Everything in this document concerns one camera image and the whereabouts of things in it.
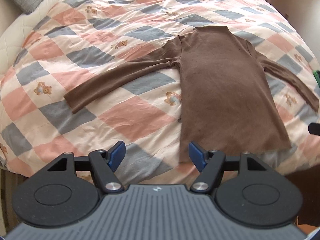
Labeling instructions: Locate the checkered pink grey quilt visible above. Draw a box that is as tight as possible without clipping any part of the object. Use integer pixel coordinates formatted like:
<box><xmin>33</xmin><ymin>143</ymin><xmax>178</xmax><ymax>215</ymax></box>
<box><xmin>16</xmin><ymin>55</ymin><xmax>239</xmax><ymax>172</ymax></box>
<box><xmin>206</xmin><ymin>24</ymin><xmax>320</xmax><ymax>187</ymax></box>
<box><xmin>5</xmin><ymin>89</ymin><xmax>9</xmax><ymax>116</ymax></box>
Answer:
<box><xmin>1</xmin><ymin>0</ymin><xmax>319</xmax><ymax>184</ymax></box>

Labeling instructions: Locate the brown long sleeve sweater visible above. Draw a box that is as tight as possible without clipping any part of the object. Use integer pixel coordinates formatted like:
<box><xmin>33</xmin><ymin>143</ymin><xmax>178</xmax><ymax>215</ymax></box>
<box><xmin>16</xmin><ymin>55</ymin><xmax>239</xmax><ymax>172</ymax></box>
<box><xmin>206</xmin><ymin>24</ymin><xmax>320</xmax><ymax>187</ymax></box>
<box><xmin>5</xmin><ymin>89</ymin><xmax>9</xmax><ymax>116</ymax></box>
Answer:
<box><xmin>65</xmin><ymin>26</ymin><xmax>319</xmax><ymax>162</ymax></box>

